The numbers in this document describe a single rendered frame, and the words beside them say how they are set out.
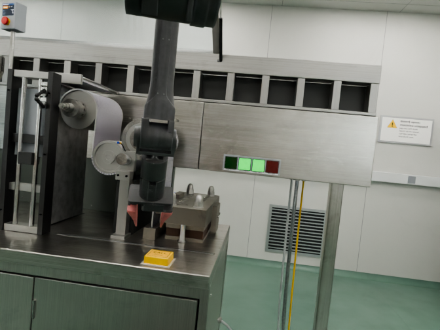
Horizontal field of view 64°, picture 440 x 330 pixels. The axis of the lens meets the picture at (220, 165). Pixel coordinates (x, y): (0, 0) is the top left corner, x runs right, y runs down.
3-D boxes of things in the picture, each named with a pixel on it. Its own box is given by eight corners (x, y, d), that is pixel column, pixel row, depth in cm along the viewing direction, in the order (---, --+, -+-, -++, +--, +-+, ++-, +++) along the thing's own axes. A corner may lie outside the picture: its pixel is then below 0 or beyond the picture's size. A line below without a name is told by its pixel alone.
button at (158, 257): (143, 264, 100) (143, 255, 100) (150, 256, 107) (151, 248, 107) (167, 267, 100) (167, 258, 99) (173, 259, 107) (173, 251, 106)
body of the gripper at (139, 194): (129, 190, 86) (131, 164, 82) (172, 192, 88) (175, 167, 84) (127, 207, 80) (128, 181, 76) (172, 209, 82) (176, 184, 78)
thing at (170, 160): (152, 204, 127) (156, 153, 126) (169, 196, 150) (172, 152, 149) (153, 205, 127) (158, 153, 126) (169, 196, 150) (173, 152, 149)
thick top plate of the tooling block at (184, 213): (159, 222, 123) (160, 205, 123) (183, 204, 163) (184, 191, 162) (204, 227, 121) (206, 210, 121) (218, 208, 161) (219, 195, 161)
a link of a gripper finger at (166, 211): (141, 215, 91) (143, 186, 86) (169, 217, 92) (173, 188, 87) (139, 234, 85) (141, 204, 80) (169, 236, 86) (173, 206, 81)
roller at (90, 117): (59, 127, 130) (61, 88, 130) (91, 130, 155) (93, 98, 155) (95, 130, 129) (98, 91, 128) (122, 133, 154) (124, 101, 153)
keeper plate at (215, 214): (209, 233, 138) (212, 205, 138) (213, 228, 148) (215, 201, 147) (216, 234, 138) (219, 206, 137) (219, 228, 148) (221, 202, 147)
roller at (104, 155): (91, 171, 129) (93, 139, 128) (118, 167, 154) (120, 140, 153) (122, 175, 127) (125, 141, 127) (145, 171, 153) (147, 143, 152)
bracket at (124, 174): (109, 239, 122) (116, 150, 120) (116, 234, 128) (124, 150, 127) (123, 240, 121) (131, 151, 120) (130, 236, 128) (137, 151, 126)
